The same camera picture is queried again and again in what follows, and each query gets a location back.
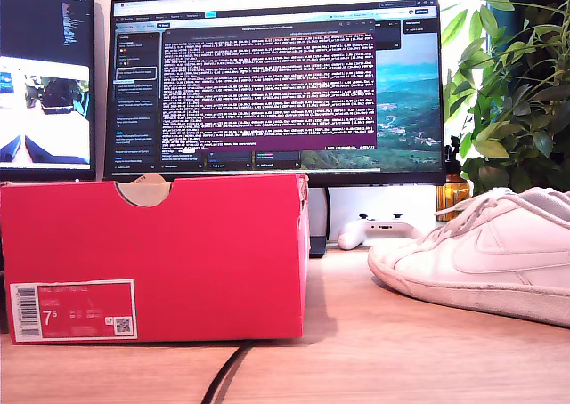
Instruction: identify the red cardboard shoebox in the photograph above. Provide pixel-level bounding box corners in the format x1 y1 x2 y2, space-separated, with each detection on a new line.
0 174 312 345

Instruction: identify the white leather sneaker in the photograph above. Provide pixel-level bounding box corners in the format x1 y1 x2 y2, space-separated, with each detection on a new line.
367 186 570 329

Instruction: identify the white game controller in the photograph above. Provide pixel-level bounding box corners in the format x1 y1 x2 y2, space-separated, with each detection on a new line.
337 212 428 251

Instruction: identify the wide black computer monitor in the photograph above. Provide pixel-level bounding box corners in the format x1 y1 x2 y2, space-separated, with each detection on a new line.
102 0 448 259

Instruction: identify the amber pump bottle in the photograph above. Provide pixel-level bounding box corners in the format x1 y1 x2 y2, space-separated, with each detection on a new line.
436 135 472 222

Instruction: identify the green leafy houseplant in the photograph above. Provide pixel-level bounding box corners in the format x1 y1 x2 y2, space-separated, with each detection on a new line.
440 0 570 197

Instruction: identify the narrow black computer monitor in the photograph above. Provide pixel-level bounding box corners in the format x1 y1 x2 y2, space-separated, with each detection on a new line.
0 0 97 182

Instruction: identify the flat black cable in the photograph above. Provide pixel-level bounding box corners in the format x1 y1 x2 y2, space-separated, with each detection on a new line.
200 340 255 404

